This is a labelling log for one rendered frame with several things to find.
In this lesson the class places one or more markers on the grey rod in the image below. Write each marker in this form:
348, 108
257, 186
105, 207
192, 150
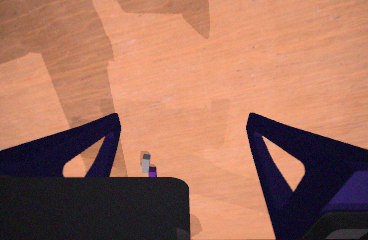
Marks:
146, 163

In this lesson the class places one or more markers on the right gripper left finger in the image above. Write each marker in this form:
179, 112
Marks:
47, 156

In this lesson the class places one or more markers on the purple rod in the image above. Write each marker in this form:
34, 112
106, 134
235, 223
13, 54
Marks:
152, 172

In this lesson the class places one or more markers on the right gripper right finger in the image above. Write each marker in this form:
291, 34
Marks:
335, 179

